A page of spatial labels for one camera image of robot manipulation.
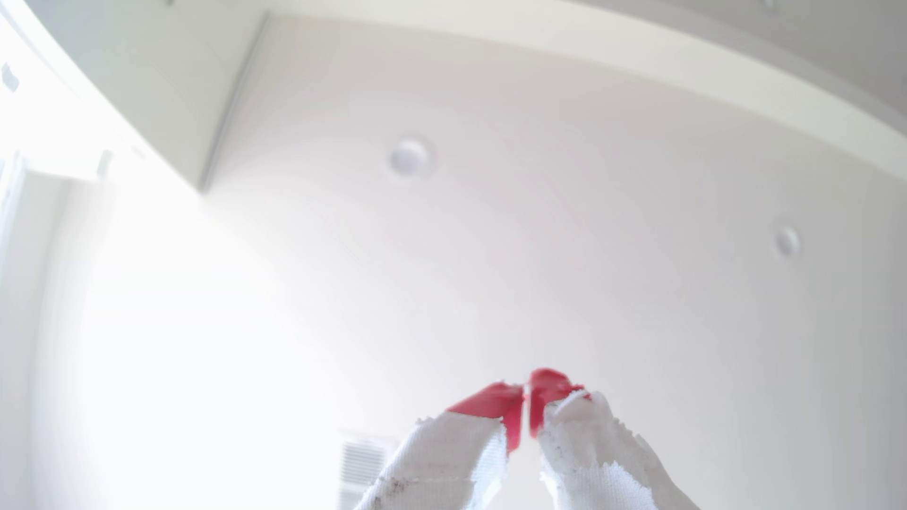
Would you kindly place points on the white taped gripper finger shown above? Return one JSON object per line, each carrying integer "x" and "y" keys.
{"x": 453, "y": 453}
{"x": 595, "y": 453}

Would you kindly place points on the white slatted air vent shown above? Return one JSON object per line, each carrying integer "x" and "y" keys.
{"x": 361, "y": 467}

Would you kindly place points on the round recessed ceiling light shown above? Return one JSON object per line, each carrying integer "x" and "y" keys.
{"x": 786, "y": 241}
{"x": 409, "y": 157}

